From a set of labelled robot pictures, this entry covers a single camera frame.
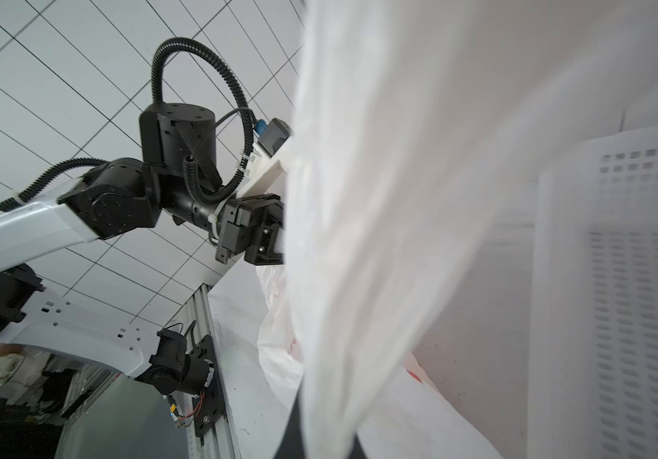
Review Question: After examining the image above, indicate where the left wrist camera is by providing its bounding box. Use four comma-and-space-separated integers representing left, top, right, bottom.
236, 117, 295, 202

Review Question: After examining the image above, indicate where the white perforated plastic basket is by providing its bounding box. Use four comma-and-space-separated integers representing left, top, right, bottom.
527, 126, 658, 458

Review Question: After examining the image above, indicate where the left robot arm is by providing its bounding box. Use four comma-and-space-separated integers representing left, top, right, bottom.
0, 37, 292, 396

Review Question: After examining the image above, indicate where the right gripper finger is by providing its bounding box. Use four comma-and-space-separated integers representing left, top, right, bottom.
274, 383, 367, 459

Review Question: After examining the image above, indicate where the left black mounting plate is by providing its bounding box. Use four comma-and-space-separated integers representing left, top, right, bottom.
189, 335, 226, 439

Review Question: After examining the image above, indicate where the white bag with red print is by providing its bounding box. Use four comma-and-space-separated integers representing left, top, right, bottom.
284, 1, 658, 458

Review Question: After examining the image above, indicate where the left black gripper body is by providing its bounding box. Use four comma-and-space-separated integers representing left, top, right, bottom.
215, 193, 283, 266

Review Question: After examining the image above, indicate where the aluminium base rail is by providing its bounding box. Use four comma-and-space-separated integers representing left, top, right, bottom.
166, 285, 240, 458

